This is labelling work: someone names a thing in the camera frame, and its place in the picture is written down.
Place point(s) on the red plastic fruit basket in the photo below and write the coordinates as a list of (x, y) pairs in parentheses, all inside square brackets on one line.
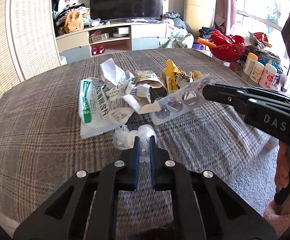
[(229, 48)]

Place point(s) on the white bottle middle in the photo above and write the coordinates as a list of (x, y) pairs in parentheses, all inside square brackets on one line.
[(256, 72)]

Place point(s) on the black flat television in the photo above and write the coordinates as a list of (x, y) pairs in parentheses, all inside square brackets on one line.
[(117, 9)]

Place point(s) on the person's right hand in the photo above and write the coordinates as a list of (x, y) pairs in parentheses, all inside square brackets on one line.
[(283, 167)]

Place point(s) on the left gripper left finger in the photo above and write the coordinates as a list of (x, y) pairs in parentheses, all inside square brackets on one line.
[(85, 206)]

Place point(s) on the white pink label bottle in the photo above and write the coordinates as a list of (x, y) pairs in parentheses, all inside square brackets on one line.
[(268, 76)]

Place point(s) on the white yellow-cap bottle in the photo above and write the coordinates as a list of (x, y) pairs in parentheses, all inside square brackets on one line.
[(250, 63)]

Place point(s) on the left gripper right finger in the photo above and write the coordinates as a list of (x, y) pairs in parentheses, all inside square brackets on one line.
[(203, 206)]

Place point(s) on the white green medicine bag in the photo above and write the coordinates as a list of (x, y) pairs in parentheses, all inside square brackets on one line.
[(99, 113)]

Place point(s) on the white torn paper pieces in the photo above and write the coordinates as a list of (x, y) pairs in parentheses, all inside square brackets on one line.
[(134, 88)]

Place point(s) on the silver pill blister pack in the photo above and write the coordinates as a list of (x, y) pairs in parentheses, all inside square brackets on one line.
[(181, 101)]

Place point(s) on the beige TV cabinet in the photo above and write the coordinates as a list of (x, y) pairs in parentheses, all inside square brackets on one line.
[(112, 38)]

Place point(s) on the clear plastic wrap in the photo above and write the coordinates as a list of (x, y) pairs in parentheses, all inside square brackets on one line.
[(124, 139)]

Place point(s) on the floral cloth pile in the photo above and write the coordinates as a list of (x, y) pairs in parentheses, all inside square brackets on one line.
[(181, 35)]

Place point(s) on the yellow paper bag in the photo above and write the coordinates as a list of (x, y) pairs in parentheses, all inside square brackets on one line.
[(175, 78)]

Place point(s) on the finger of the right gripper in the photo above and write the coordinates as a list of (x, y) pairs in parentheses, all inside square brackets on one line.
[(267, 93), (229, 95)]

